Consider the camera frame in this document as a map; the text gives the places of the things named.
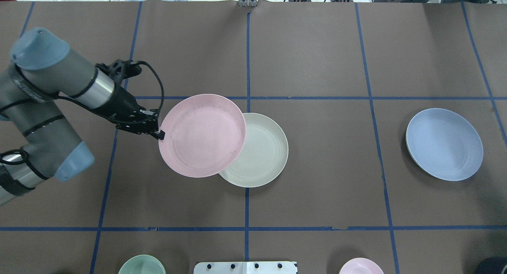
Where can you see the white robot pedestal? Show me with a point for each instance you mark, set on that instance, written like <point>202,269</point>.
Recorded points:
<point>255,267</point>

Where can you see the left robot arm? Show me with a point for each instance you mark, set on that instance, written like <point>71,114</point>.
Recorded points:
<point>43,69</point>

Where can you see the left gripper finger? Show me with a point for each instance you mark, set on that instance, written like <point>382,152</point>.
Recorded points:
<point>159,135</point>

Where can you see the dark blue pot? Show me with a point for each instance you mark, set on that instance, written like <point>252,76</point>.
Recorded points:
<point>492,265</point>

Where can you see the pink plate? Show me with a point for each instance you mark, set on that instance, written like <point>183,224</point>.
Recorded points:
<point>204,134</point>

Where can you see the blue plate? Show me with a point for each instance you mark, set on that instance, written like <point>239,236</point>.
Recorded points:
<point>444,144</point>

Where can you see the beige plate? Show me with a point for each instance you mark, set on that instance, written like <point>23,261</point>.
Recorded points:
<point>264,154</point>

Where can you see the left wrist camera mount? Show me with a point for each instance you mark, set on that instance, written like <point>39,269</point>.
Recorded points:
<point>120,70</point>

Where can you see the pink bowl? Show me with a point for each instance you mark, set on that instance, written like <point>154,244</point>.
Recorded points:
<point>360,266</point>

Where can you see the green bowl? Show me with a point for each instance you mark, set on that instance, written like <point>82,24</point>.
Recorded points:
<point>142,264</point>

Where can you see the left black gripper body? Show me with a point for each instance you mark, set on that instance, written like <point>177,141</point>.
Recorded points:
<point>126,103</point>

